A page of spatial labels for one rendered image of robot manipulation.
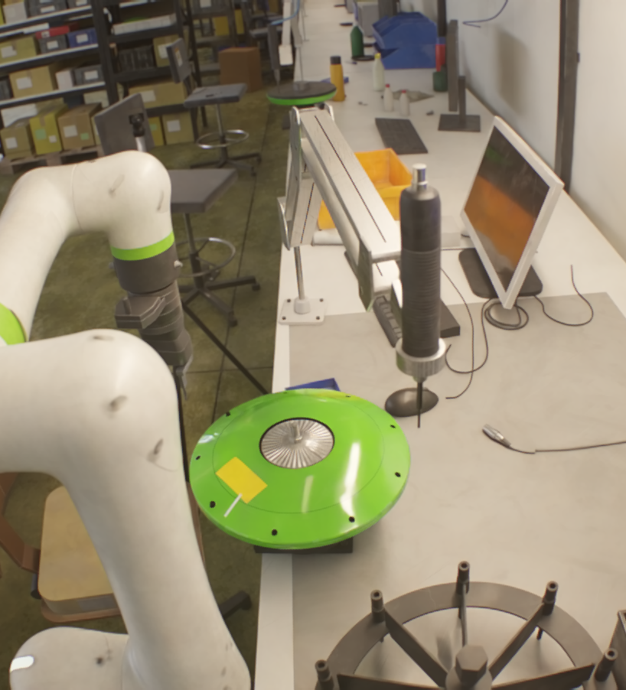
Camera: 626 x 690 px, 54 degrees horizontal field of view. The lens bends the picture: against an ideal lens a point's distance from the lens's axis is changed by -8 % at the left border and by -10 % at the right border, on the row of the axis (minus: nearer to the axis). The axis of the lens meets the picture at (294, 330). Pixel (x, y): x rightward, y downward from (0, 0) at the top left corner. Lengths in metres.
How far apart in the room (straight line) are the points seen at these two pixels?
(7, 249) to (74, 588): 0.87
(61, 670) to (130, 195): 0.60
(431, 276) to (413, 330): 0.06
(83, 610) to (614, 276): 1.48
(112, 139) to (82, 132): 3.26
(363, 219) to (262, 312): 2.58
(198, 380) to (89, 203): 2.10
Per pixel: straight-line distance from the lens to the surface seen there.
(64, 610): 1.48
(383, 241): 0.73
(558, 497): 1.11
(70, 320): 3.65
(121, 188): 0.88
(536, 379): 1.34
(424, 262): 0.60
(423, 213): 0.58
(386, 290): 0.76
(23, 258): 0.77
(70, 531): 1.57
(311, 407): 0.99
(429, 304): 0.63
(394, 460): 0.93
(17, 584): 2.37
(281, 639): 0.94
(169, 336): 1.01
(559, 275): 1.71
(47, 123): 6.45
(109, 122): 3.11
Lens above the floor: 1.72
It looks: 33 degrees down
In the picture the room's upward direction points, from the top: 7 degrees counter-clockwise
